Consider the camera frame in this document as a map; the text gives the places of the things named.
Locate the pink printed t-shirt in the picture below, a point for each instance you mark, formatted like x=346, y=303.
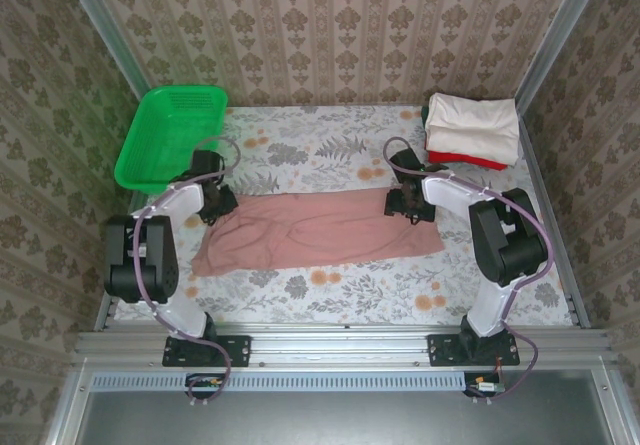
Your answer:
x=325, y=230

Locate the red folded t-shirt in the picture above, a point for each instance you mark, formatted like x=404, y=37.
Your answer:
x=445, y=157

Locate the green plastic basket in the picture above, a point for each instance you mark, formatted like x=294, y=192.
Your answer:
x=170, y=140

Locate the cream folded t-shirt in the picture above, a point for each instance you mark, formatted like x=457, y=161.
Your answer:
x=475, y=125

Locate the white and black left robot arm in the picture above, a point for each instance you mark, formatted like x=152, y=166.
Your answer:
x=185, y=200

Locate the dark green folded t-shirt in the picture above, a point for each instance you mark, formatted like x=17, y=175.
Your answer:
x=425, y=115

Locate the black electronics board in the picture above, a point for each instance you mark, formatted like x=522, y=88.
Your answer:
x=202, y=382
x=482, y=387

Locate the aluminium cross rail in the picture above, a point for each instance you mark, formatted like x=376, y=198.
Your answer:
x=340, y=347

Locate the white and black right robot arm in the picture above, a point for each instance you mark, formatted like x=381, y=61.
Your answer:
x=450, y=197

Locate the grey metal sheet panel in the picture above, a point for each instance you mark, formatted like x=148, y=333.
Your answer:
x=325, y=420

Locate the aluminium frame post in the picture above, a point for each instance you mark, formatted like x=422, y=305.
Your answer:
x=97, y=15
x=570, y=15

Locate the floral tablecloth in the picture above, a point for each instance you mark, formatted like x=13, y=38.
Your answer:
x=350, y=305

